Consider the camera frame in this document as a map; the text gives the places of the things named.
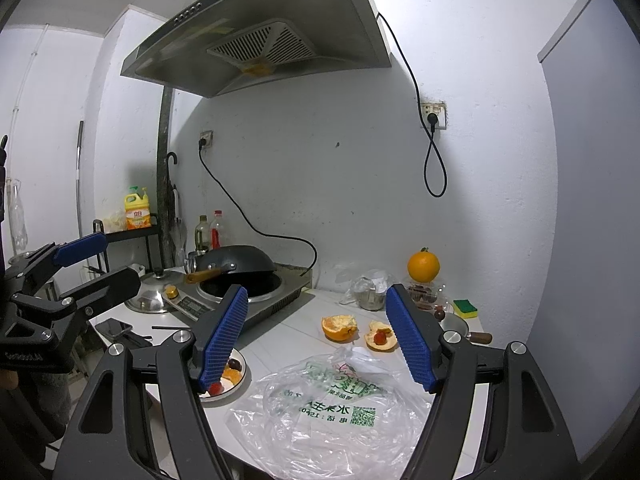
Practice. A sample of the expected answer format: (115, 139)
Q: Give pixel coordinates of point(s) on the gold round knob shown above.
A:
(171, 291)

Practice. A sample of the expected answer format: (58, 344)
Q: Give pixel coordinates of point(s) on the clear printed plastic bag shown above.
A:
(310, 435)

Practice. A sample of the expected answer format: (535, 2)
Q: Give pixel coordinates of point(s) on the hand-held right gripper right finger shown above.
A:
(411, 337)

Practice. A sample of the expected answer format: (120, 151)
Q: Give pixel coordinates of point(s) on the black pouch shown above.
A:
(134, 340)

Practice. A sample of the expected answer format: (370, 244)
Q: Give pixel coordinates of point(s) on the steel induction cooker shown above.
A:
(280, 295)

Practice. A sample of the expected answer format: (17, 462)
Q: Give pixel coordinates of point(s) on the red strawberry piece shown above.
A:
(380, 337)

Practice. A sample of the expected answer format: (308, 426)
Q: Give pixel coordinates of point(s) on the half orange in peel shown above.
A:
(340, 329)

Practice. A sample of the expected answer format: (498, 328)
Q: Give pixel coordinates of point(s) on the clear glass bottle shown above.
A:
(18, 220)

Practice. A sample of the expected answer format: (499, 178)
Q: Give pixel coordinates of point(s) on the metal rod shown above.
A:
(78, 180)

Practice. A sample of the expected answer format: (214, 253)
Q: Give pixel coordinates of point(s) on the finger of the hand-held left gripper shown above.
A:
(112, 282)
(82, 249)

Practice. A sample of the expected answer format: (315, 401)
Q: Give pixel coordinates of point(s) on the white plate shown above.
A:
(239, 387)

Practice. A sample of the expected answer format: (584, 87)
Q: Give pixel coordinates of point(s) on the steel range hood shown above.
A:
(250, 25)

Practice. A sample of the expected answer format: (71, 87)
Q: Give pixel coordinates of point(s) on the white wall outlet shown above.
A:
(433, 116)
(206, 138)

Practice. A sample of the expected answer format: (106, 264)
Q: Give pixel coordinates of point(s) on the green yellow sponge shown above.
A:
(466, 309)

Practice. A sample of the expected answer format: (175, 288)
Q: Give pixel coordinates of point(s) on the black smartphone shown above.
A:
(114, 327)

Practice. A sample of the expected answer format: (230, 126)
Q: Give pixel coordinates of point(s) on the black stick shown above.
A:
(170, 328)

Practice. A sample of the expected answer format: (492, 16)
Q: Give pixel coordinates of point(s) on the black metal rack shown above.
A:
(135, 232)

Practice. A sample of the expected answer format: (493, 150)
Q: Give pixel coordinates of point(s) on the red label bottle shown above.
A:
(217, 232)

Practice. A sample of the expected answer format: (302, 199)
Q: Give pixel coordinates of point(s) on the steel pot with lid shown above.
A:
(457, 326)

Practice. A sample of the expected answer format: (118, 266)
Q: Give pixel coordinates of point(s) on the orange peel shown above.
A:
(372, 346)

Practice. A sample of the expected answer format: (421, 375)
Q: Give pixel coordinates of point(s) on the dark folded umbrella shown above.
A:
(176, 210)

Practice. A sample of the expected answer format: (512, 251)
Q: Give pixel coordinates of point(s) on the whole orange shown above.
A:
(423, 266)

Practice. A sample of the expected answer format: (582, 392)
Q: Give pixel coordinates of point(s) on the steel cup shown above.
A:
(371, 297)

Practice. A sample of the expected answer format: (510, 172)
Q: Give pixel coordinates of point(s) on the orange segments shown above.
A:
(231, 375)

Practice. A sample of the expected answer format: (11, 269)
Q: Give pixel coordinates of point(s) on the yellow detergent bottle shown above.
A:
(137, 212)

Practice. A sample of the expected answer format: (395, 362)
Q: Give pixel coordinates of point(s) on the olive oil bottle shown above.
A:
(201, 235)

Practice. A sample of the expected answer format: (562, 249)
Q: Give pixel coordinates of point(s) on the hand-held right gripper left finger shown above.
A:
(222, 337)

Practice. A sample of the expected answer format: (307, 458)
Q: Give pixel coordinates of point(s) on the dark vertical pipe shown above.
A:
(164, 180)

